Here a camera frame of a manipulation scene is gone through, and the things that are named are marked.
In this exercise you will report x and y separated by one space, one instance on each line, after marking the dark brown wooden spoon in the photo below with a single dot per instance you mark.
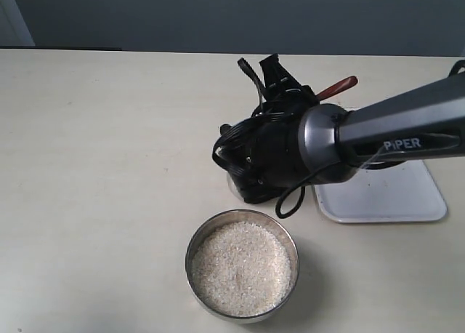
337 88

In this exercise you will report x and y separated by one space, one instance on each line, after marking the grainy beige powder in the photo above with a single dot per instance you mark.
241 269

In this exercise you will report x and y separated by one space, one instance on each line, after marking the steel bowl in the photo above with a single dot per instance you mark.
242 215

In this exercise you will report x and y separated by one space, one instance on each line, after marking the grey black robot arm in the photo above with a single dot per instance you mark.
424 123

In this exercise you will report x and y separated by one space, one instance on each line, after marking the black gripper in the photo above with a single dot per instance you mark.
261 153

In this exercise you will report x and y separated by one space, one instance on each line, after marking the white rectangular plastic tray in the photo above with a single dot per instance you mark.
403 193

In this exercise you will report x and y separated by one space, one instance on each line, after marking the stainless steel cup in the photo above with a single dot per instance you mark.
234 190

